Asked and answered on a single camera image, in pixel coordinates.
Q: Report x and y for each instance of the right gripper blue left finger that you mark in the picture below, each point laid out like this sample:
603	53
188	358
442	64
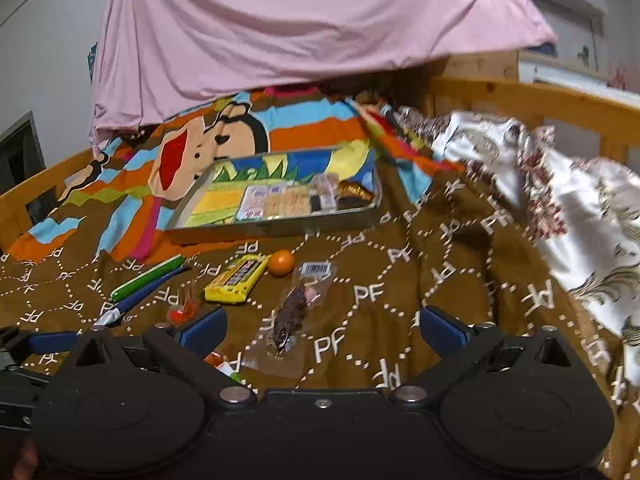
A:
204	333

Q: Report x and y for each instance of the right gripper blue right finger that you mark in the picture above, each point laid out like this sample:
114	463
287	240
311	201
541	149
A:
443	333

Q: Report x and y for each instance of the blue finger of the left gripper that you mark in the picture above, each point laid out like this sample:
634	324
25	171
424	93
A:
56	342

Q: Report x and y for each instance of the orange-red chicken snack pack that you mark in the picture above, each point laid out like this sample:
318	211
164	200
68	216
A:
186	308

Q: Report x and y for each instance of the yellow candy bar pack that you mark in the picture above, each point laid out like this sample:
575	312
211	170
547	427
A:
237	280

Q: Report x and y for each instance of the blue toothpaste-like tube pack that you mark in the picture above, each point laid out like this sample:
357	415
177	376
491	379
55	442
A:
111	317

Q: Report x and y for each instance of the clear pack with dark snack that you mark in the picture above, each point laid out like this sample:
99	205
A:
277	348

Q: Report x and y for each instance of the green stick snack pack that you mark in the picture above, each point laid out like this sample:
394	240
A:
159	271

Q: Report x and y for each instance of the orange mandarin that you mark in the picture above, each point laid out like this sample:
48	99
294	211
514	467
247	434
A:
281	263

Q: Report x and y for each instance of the white green snack pouch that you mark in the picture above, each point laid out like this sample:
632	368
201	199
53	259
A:
252	206

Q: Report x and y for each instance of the clear bag of crackers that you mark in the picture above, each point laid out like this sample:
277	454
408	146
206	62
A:
287	201

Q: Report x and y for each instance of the gold foil snack bag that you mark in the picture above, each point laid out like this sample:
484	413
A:
352	194

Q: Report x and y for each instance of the colourful cartoon monkey blanket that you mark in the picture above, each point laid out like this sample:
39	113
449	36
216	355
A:
455	245

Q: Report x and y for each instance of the metal tray with dinosaur print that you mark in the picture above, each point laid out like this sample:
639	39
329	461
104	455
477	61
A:
207	213

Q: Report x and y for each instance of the white floral quilt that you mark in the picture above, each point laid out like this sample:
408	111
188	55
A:
583	213

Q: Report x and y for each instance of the pink hanging sheet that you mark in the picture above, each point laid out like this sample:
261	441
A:
156	58

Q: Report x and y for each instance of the dark window frame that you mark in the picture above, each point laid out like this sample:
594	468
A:
20	153

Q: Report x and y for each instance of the wooden bed frame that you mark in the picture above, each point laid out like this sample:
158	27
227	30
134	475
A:
490	83

